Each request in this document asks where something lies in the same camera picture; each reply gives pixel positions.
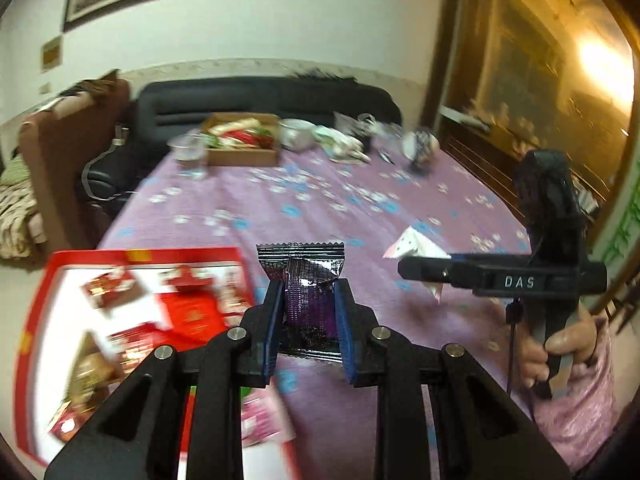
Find red floral snack packet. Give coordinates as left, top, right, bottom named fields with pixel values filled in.
left=106, top=323, right=166, bottom=375

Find green pillow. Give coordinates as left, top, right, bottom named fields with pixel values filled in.
left=1, top=154, right=29, bottom=186

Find patterned blanket bed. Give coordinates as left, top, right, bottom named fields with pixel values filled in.
left=0, top=180, right=37, bottom=260

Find wooden glass cabinet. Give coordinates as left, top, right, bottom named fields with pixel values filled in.
left=435, top=0, right=636, bottom=219

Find large red white snack packet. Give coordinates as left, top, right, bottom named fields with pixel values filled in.
left=80, top=266, right=138, bottom=309

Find dark purple snack packet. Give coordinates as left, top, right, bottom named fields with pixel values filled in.
left=257, top=242, right=345, bottom=362

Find crumpled white tissue pile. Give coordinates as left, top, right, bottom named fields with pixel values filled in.
left=311, top=126, right=371, bottom=164

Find purple floral tablecloth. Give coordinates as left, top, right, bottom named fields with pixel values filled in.
left=96, top=138, right=539, bottom=480

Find small wall plaque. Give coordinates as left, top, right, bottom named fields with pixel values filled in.
left=40, top=36, right=62, bottom=72

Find clear glass bowl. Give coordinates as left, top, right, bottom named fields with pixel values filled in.
left=371, top=122, right=405, bottom=150

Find white plastic jar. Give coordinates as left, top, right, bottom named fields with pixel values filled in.
left=400, top=129, right=439, bottom=168

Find right hand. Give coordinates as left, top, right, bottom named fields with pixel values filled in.
left=515, top=306, right=598, bottom=388

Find brown cardboard snack box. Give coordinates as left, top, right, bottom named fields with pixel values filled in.
left=201, top=112, right=281, bottom=167

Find red snack tray box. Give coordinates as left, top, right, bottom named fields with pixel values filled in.
left=14, top=247, right=299, bottom=479

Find gold snack packet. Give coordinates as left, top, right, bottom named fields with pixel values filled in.
left=65, top=332, right=124, bottom=412

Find long red snack packet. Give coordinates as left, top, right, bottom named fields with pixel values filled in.
left=156, top=292, right=227, bottom=344

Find white charging cable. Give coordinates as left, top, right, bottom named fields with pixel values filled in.
left=80, top=127, right=132, bottom=204

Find white pink snack packet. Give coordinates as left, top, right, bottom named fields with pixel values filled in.
left=382, top=225, right=452, bottom=304

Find brown armchair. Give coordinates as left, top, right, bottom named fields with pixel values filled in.
left=18, top=70, right=130, bottom=252

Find black leather sofa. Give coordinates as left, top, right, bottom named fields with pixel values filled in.
left=81, top=75, right=404, bottom=201

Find white ceramic mug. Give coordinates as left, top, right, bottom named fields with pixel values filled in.
left=279, top=118, right=316, bottom=153

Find pink sleeve forearm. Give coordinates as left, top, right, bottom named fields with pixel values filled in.
left=532, top=316, right=618, bottom=474

